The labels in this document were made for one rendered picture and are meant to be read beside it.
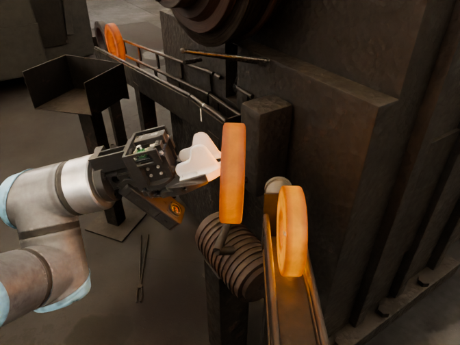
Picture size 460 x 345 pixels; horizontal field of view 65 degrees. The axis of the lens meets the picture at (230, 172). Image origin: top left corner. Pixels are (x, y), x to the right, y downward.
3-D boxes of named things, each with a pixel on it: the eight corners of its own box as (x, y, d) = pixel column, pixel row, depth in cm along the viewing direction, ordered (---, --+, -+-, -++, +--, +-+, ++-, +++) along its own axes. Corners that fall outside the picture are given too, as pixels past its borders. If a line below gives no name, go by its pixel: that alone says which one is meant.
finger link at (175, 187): (205, 181, 51) (147, 193, 52) (207, 189, 51) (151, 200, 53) (207, 161, 54) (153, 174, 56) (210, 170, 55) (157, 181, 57)
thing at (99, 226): (104, 200, 178) (65, 54, 136) (149, 213, 170) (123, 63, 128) (75, 226, 162) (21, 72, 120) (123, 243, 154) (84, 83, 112)
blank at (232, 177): (245, 107, 58) (224, 107, 58) (246, 152, 45) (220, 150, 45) (240, 187, 66) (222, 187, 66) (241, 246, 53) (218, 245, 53)
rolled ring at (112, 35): (122, 68, 165) (129, 67, 167) (113, 26, 155) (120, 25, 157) (109, 61, 179) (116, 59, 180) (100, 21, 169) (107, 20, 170)
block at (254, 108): (269, 171, 101) (275, 91, 87) (287, 185, 96) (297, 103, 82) (237, 183, 96) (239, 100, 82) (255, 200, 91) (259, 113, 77)
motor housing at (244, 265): (232, 317, 126) (233, 200, 95) (271, 371, 111) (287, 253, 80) (200, 336, 120) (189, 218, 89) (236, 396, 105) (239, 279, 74)
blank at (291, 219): (292, 266, 69) (275, 266, 69) (294, 186, 70) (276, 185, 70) (308, 288, 54) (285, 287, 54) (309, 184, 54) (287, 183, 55)
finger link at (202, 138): (229, 131, 51) (169, 145, 53) (240, 163, 54) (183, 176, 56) (230, 120, 53) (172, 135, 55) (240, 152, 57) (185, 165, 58)
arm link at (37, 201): (39, 228, 64) (29, 174, 64) (102, 215, 62) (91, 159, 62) (-4, 238, 55) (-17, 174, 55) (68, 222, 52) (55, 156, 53)
